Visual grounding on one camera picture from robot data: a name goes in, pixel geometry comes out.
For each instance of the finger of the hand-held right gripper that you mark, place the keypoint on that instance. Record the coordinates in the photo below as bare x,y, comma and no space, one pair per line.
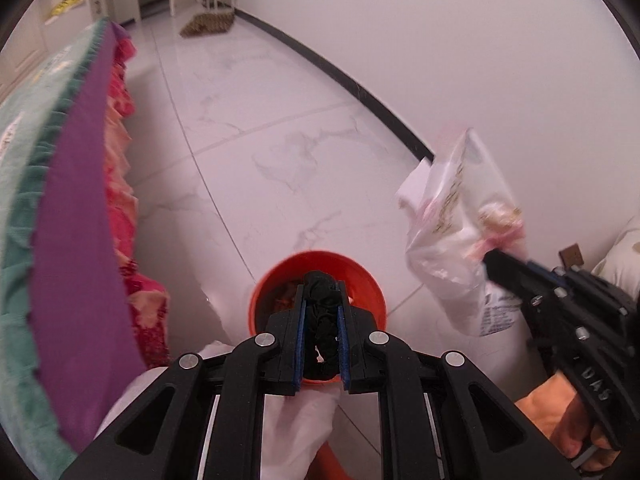
600,295
530,295

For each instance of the brown doormat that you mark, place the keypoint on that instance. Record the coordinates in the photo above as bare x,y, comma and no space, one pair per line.
207,25

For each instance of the purple bed sheet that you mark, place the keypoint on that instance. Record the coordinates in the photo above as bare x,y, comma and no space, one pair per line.
75,260

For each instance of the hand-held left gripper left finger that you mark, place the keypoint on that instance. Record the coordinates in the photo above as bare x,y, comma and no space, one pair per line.
235,410

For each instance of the brown wall socket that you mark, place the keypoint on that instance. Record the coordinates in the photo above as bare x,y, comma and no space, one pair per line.
572,256

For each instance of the person's right hand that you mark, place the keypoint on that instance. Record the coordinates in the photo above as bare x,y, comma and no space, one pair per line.
545,407

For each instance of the bed with green floral cover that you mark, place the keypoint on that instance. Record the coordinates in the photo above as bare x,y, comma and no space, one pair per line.
20,185

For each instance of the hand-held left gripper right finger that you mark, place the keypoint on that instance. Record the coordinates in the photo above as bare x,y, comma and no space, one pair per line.
415,410

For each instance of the orange plastic bin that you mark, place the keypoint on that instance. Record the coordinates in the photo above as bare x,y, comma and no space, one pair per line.
362,277

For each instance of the clear plastic bag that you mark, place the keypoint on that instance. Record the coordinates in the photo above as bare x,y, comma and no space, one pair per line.
450,240

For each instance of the red ruffled bed skirt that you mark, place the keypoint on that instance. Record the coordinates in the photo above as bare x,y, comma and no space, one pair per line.
120,185

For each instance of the black hair scrunchie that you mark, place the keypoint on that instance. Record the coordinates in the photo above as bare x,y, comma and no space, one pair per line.
322,320

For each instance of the cream cloth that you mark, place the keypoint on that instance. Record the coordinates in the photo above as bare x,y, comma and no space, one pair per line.
625,255

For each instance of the yellow bag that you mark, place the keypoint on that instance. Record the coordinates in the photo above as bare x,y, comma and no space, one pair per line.
70,2

